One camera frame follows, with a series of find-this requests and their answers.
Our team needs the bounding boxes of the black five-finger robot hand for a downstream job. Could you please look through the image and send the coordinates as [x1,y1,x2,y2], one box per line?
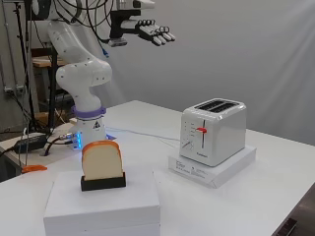
[119,19,177,47]

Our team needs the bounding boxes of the toy bread slice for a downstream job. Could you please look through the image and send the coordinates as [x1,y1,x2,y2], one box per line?
[81,140,125,182]

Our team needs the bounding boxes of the wooden desk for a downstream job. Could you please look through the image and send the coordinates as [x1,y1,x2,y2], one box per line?
[31,47,67,130]

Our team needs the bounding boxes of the white two-slot toaster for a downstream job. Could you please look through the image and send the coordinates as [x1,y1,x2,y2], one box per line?
[179,97,248,167]

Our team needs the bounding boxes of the black tripod stand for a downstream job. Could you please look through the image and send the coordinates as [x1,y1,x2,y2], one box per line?
[12,0,38,133]

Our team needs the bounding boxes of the white flat box with print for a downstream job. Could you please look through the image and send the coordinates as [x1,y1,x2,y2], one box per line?
[167,145,258,190]

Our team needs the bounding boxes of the black block holder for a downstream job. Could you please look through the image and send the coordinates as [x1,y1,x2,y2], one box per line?
[80,171,127,193]

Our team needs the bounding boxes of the black power supply brick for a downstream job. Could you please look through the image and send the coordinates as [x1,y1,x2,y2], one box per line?
[14,133,49,153]

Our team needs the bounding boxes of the white flat box plain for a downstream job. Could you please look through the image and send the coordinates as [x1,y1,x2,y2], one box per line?
[42,170,161,228]

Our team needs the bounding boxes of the blue cable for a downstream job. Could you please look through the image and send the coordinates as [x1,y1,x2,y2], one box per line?
[99,42,111,59]

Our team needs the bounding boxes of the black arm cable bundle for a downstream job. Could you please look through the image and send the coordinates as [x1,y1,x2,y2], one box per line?
[52,0,114,44]

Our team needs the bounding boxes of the white toaster power cord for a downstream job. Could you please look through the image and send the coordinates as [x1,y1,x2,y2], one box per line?
[105,126,182,148]

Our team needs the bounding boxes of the orange tool handle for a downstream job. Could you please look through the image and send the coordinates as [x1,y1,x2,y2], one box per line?
[21,164,48,174]

